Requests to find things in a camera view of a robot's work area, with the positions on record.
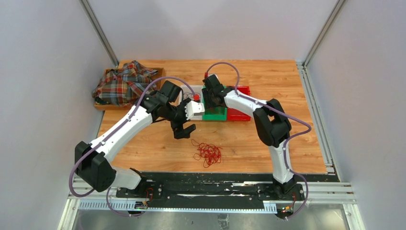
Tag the wooden tray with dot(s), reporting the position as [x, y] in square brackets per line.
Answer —
[161, 72]

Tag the aluminium frame rail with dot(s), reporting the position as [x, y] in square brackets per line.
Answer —
[315, 193]

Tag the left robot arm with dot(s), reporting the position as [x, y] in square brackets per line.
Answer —
[93, 160]

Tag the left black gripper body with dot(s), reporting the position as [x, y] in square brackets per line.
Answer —
[177, 115]

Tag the red plastic bin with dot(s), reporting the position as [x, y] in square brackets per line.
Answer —
[234, 114]

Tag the white plastic bin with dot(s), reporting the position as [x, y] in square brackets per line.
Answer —
[187, 93]

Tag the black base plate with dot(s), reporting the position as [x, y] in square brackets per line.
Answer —
[209, 190]

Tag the green plastic bin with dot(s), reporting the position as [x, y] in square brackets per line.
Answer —
[212, 114]

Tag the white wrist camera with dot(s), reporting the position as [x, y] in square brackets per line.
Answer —
[194, 110]
[211, 77]

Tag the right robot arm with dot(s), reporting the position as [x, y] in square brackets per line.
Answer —
[273, 129]

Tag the plaid shirt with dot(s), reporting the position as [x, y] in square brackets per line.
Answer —
[122, 86]

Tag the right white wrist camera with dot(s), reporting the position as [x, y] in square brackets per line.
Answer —
[211, 77]

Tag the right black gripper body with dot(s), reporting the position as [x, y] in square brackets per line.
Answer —
[209, 101]

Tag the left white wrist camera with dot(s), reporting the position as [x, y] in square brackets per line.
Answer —
[194, 110]

